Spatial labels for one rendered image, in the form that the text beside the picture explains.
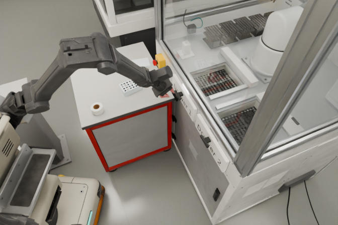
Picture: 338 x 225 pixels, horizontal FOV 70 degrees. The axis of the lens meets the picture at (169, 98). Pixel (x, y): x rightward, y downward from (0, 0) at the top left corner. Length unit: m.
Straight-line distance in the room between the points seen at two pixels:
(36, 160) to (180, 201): 1.21
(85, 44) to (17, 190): 0.62
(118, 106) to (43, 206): 0.64
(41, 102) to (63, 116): 1.63
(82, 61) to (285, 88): 0.53
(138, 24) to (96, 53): 1.28
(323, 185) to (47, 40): 3.38
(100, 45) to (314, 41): 0.51
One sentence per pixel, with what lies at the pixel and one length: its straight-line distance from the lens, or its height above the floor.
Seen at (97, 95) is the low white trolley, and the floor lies 0.76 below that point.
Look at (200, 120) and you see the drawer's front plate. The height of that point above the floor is 0.93.
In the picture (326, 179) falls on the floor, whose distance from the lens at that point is 2.43.
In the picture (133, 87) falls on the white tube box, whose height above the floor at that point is 0.79.
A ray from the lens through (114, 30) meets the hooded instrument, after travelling 1.92.
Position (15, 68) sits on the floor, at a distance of 3.33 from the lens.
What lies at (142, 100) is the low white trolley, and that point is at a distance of 1.51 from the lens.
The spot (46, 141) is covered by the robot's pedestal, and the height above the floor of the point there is 0.32.
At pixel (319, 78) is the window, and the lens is 0.73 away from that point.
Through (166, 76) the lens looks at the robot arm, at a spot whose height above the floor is 1.16.
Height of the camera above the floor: 1.93
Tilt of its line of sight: 50 degrees down
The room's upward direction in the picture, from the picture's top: straight up
